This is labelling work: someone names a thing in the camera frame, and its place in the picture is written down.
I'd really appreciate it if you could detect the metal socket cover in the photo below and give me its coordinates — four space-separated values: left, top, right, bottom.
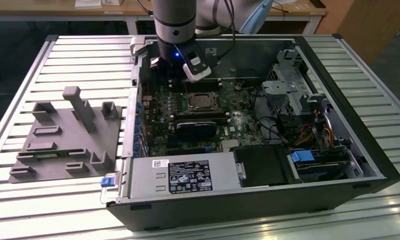
185 92 221 111

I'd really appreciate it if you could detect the CPU socket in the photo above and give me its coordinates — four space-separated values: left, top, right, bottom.
181 91 221 113

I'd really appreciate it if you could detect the light grey case latch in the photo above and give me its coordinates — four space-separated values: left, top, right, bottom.
128 36 153 57

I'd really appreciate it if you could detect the black graphics card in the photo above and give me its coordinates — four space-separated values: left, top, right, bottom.
172 119 219 138

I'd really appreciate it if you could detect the wooden desk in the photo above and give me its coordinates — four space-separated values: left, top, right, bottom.
0 0 328 35

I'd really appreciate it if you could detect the green motherboard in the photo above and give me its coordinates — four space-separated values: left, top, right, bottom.
139 78 267 157

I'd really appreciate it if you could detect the plain white box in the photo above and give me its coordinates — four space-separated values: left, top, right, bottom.
74 0 101 10

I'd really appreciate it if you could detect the grey metal drive cage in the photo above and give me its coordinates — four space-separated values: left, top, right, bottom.
259 48 331 118

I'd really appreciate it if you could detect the silver chipset heatsink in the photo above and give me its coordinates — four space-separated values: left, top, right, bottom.
220 139 241 152

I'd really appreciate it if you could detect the grey parts rack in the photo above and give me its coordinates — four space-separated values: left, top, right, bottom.
6 85 127 185

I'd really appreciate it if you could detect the grey power supply unit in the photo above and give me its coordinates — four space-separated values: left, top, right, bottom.
115 152 245 201

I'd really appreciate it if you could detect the green RAM stick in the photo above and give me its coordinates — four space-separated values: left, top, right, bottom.
32 149 84 159

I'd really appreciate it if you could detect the black drive bay box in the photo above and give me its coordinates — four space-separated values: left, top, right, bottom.
229 144 296 188

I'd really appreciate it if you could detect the blue case latch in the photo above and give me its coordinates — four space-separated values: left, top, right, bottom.
99 176 116 188

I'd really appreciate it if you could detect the blue disk carrier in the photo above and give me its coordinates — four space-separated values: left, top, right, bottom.
289 149 317 165

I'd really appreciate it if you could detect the black open PC case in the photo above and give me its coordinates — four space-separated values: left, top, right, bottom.
104 33 400 232

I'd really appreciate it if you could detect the black hard disk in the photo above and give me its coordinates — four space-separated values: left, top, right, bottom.
293 159 351 183

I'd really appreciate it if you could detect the wooden cabinet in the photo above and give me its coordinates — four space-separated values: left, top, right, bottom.
315 0 400 65

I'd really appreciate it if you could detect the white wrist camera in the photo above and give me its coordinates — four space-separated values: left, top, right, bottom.
181 48 213 82

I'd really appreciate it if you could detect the black cable in case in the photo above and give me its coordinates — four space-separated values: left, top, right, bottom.
256 114 292 148

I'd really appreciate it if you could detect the yellow red wire bundle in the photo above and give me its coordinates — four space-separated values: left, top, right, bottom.
292 119 335 148

